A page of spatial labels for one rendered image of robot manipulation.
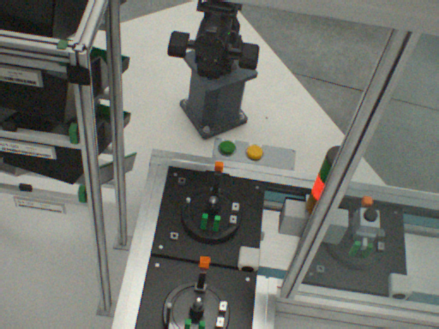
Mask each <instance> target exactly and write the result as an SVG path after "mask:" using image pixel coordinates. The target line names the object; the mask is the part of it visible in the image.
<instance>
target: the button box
mask: <svg viewBox="0 0 439 329"><path fill-rule="evenodd" d="M222 141H232V142H233V143H234V145H236V150H235V152H234V153H233V154H229V155H226V154H223V153H222V152H221V151H220V143H221V142H222ZM251 145H257V146H259V147H260V148H262V157H261V158H259V159H252V158H249V156H248V154H247V149H248V148H249V146H251ZM212 158H215V159H223V160H227V161H236V162H240V163H245V164H249V165H261V166H265V167H270V168H279V169H282V170H295V150H293V149H289V148H280V147H272V146H269V145H260V144H256V143H252V142H246V141H235V140H231V139H226V138H217V137H216V138H215V140H214V144H213V157H212Z"/></svg>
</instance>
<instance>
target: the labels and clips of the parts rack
mask: <svg viewBox="0 0 439 329"><path fill-rule="evenodd" d="M108 1H109V0H89V1H88V5H87V7H86V9H85V13H84V14H83V17H82V18H81V23H80V25H79V27H78V30H77V33H76V34H75V39H74V41H78V42H79V45H81V46H82V43H88V49H89V55H90V53H91V49H92V46H93V43H94V40H95V37H96V35H97V33H98V30H99V26H100V23H101V21H102V18H103V16H104V13H105V9H106V7H107V4H108ZM67 47H69V41H68V40H59V41H58V45H57V49H59V50H66V48H67ZM58 65H59V66H65V67H66V72H67V76H68V82H70V83H73V84H78V85H82V86H90V85H91V75H90V70H89V69H87V68H83V67H78V66H70V65H69V63H65V62H59V61H58ZM0 81H7V82H15V83H19V84H23V85H29V86H36V87H43V82H42V74H41V71H40V70H39V69H27V68H23V67H19V66H9V65H6V64H1V63H0ZM2 127H3V130H4V131H9V132H16V130H17V126H16V123H11V122H3V123H2ZM69 139H70V143H71V144H73V145H78V142H79V140H80V135H79V129H78V123H71V125H70V126H69ZM0 151H2V152H11V153H19V154H27V155H32V156H35V157H41V158H49V159H57V157H56V154H55V147H53V146H48V145H40V144H35V143H32V142H26V141H15V140H10V139H6V138H0ZM23 175H27V176H35V177H43V178H48V179H52V180H55V179H53V178H51V177H46V176H42V175H40V174H36V173H34V172H30V173H28V174H23ZM101 188H112V189H114V181H109V182H107V183H105V184H102V185H101ZM32 189H33V188H32V184H24V183H20V184H19V190H22V191H27V192H32ZM13 199H14V201H15V206H17V207H25V208H30V209H34V210H43V211H47V212H55V213H64V214H66V209H65V204H60V203H56V202H51V201H47V200H35V199H30V198H26V197H17V196H13ZM78 201H79V202H80V203H86V201H87V188H86V186H85V185H80V186H79V188H78Z"/></svg>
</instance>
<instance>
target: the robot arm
mask: <svg viewBox="0 0 439 329"><path fill-rule="evenodd" d="M242 7H243V4H242V3H231V2H226V1H218V0H207V1H203V2H202V0H198V3H197V6H196V11H199V12H202V13H204V16H203V19H202V20H201V22H200V26H199V29H198V31H197V34H196V38H195V39H189V33H184V32H179V31H175V30H174V31H173V32H172V33H171V36H170V41H169V44H168V46H167V55H168V56H169V57H178V58H185V57H186V50H191V51H195V60H194V62H195V63H197V74H198V75H199V76H206V77H207V79H208V80H212V79H219V78H220V76H221V75H223V76H226V74H230V73H231V70H232V69H236V68H237V65H236V63H234V60H235V59H236V60H239V64H238V66H239V68H241V69H252V70H255V69H256V68H257V64H258V60H259V50H260V47H259V45H258V44H253V43H244V42H243V38H242V37H243V36H242V35H241V34H239V30H240V27H241V26H240V23H239V20H238V18H237V14H238V11H239V10H242Z"/></svg>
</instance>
